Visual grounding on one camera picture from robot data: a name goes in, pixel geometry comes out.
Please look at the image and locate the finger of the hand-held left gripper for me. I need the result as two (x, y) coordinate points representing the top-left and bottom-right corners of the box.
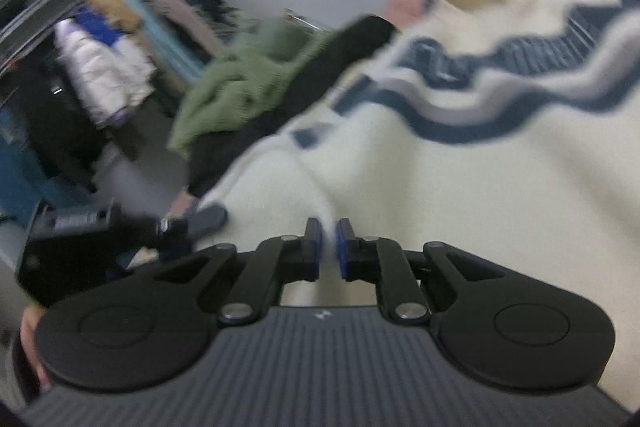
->
(160, 203), (229, 253)

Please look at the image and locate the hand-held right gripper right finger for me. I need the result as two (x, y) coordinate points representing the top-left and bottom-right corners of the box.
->
(336, 218), (511, 328)

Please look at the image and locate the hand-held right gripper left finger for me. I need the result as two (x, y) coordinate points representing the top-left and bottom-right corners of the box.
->
(132, 218), (321, 328)

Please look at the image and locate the cream sweater with blue stripes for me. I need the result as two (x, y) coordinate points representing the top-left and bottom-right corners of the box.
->
(192, 0), (640, 408)

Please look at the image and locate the person's left forearm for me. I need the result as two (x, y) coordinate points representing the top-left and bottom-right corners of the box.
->
(0, 332), (43, 412)

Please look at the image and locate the row of hanging clothes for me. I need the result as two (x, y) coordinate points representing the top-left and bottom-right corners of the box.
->
(0, 0), (246, 223)

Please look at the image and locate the person's left hand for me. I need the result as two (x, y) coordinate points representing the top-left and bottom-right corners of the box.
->
(19, 303), (52, 391)

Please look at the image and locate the black garment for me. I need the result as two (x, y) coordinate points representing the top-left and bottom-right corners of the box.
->
(187, 14), (401, 198)

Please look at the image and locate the green fleece garment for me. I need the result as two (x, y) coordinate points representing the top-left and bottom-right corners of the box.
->
(167, 17), (341, 158)

